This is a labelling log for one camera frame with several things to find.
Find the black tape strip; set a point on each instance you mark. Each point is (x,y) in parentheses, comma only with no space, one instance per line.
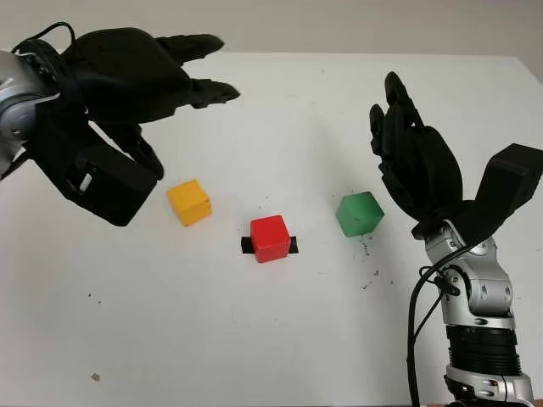
(245,248)

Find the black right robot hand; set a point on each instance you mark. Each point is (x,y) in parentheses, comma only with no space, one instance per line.
(424,169)

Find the red cube block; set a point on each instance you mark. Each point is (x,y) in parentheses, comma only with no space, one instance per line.
(269,237)

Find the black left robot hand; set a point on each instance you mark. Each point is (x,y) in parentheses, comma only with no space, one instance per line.
(123,72)

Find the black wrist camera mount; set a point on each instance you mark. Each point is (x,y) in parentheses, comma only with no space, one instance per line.
(110,186)
(509,174)

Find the green cube block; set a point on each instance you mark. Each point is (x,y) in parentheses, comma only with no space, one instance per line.
(358,214)

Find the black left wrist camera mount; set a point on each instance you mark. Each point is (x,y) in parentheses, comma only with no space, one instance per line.
(110,186)

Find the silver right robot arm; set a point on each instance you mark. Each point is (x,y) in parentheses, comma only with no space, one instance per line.
(483,297)

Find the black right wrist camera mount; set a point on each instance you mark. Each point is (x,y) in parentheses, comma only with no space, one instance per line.
(509,174)

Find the yellow cube block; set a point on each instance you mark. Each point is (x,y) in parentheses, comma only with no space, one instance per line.
(188,201)

